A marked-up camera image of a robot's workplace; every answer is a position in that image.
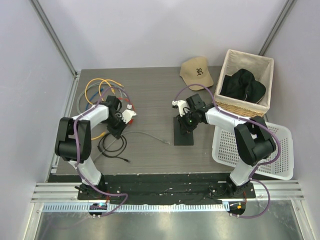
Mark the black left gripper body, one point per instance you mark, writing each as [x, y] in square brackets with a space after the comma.
[115, 125]

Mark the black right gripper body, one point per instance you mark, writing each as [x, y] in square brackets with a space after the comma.
[188, 121]

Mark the black network switch box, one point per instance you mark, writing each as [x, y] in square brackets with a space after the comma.
[180, 138]

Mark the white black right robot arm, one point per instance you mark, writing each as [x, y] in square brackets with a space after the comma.
[239, 178]

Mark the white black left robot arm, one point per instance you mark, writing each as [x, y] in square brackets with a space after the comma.
[74, 145]

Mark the white plastic perforated basket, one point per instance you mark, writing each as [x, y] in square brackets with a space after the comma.
[268, 148]

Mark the beige baseball cap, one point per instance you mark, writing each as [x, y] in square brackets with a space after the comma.
[194, 72]

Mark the black cap in basket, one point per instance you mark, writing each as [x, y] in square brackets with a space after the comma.
[243, 86]

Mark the wicker basket with liner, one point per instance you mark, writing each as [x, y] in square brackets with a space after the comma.
[263, 70]

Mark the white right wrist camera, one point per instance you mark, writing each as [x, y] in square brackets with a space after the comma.
[182, 107]

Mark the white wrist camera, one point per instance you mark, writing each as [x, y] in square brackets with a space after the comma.
[182, 107]
[128, 114]

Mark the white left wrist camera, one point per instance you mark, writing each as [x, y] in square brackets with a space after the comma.
[128, 114]

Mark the black mounting base plate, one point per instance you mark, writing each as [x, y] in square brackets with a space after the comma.
[165, 187]

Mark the aluminium front rail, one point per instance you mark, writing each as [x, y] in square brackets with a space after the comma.
[63, 197]

